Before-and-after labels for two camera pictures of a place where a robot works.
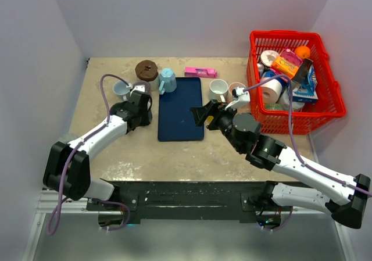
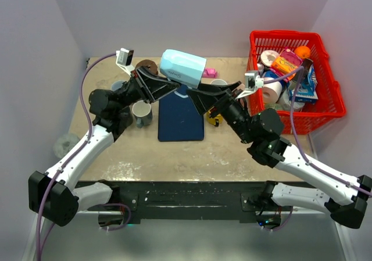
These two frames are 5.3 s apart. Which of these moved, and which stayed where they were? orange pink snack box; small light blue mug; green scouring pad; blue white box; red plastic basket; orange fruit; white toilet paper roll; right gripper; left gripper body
Moved: right gripper; small light blue mug; left gripper body
Stayed: orange pink snack box; white toilet paper roll; red plastic basket; blue white box; green scouring pad; orange fruit
